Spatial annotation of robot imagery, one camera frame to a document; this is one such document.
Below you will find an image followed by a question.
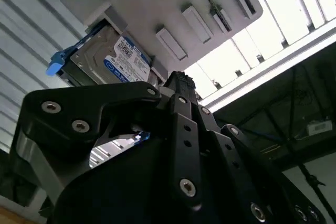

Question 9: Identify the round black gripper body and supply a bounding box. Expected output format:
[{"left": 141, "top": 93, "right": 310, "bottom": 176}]
[{"left": 51, "top": 136, "right": 327, "bottom": 224}]

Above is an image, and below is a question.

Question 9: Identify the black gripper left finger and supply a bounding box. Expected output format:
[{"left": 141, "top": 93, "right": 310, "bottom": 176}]
[{"left": 10, "top": 70, "right": 203, "bottom": 212}]

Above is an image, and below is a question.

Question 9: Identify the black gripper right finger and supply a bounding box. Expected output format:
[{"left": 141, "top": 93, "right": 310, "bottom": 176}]
[{"left": 183, "top": 72, "right": 327, "bottom": 224}]

